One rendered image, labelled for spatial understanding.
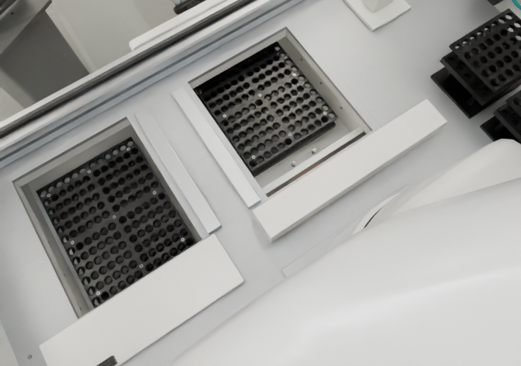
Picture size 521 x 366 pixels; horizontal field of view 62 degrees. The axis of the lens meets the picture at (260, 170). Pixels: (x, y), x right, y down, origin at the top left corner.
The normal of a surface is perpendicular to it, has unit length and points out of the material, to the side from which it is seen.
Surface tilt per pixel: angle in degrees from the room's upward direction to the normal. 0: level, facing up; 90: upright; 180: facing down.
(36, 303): 0
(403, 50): 0
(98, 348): 0
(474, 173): 15
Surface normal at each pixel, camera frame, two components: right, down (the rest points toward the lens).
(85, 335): -0.02, -0.34
